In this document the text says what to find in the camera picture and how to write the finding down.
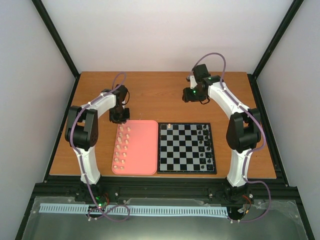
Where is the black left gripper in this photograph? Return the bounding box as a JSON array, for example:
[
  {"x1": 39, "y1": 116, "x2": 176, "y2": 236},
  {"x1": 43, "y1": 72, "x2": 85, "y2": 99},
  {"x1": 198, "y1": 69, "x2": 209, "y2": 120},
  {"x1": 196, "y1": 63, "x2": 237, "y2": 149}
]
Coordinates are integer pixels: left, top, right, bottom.
[{"x1": 109, "y1": 105, "x2": 130, "y2": 125}]

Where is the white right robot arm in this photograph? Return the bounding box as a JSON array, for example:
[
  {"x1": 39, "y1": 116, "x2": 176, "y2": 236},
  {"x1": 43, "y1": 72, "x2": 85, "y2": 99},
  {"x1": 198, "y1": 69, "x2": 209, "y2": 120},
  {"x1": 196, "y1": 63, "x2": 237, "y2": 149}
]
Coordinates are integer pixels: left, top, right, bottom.
[{"x1": 182, "y1": 75, "x2": 262, "y2": 198}]

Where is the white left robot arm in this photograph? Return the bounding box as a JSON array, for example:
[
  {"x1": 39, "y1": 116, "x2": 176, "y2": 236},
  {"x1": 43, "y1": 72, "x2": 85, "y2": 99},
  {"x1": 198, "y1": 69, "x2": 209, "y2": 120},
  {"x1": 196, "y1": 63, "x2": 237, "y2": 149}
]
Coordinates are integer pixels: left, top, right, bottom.
[{"x1": 64, "y1": 85, "x2": 130, "y2": 202}]

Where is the pink plastic tray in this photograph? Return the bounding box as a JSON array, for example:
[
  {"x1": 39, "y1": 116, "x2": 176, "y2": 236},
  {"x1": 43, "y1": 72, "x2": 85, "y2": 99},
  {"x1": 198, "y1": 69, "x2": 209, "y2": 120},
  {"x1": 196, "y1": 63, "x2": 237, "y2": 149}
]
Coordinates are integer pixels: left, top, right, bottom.
[{"x1": 111, "y1": 120, "x2": 158, "y2": 176}]

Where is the black and grey chessboard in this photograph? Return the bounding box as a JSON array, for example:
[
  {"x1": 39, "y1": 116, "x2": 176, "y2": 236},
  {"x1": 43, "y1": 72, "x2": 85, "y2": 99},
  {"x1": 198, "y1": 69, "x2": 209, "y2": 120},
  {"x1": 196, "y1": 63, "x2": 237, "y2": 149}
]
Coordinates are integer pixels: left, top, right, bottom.
[{"x1": 157, "y1": 122, "x2": 217, "y2": 175}]

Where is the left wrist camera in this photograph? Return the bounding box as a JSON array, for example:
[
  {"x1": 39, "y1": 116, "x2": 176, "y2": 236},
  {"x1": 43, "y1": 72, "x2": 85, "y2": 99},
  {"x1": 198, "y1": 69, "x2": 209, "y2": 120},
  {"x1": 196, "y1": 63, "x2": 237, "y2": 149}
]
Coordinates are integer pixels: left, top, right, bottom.
[{"x1": 115, "y1": 85, "x2": 130, "y2": 107}]

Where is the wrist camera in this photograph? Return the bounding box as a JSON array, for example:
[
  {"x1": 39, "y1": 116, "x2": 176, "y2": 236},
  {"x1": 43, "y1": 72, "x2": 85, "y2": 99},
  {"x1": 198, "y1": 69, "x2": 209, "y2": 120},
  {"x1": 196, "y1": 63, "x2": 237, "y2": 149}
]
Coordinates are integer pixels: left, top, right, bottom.
[
  {"x1": 115, "y1": 85, "x2": 130, "y2": 107},
  {"x1": 186, "y1": 64, "x2": 211, "y2": 89}
]

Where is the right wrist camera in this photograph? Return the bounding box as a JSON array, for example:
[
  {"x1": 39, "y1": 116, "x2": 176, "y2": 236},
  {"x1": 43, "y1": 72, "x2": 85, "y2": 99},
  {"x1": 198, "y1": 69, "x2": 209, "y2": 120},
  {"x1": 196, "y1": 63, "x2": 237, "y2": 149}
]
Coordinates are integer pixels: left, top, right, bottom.
[{"x1": 186, "y1": 64, "x2": 211, "y2": 89}]

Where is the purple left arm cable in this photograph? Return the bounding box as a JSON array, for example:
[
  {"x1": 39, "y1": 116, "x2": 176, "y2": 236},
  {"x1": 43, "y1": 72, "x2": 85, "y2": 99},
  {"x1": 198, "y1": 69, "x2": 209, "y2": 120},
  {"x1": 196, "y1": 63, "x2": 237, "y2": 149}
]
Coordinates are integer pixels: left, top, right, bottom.
[{"x1": 69, "y1": 71, "x2": 131, "y2": 223}]

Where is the black aluminium frame rail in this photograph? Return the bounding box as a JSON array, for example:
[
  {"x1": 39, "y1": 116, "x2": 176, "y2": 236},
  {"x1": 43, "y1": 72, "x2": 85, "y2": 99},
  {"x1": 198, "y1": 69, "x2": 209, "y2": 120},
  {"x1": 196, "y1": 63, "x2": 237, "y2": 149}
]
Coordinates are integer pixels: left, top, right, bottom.
[{"x1": 30, "y1": 176, "x2": 302, "y2": 206}]

